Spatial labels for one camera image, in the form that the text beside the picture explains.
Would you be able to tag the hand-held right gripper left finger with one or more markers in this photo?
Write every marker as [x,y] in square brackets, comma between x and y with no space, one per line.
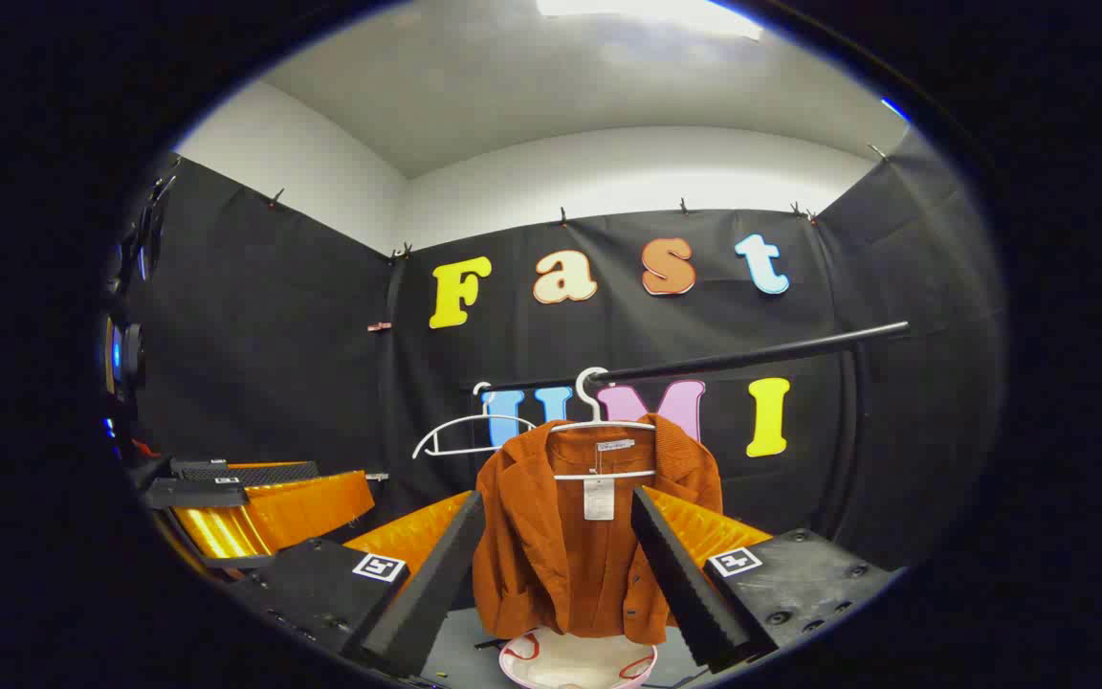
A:
[436,584]

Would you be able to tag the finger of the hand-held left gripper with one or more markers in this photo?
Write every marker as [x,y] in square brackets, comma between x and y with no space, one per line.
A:
[192,495]
[269,473]

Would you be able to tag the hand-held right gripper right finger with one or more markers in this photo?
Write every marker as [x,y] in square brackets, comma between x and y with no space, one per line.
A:
[680,584]

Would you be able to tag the white clothes hanger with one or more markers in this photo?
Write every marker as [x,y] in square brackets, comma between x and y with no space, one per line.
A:
[460,421]
[632,473]

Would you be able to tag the black clothes rack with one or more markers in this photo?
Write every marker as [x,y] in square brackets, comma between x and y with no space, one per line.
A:
[752,356]

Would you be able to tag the black backdrop cloth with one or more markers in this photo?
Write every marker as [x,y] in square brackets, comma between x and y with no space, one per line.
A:
[274,335]

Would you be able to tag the ceiling light panel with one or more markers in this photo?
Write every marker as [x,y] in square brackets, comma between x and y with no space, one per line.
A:
[647,14]

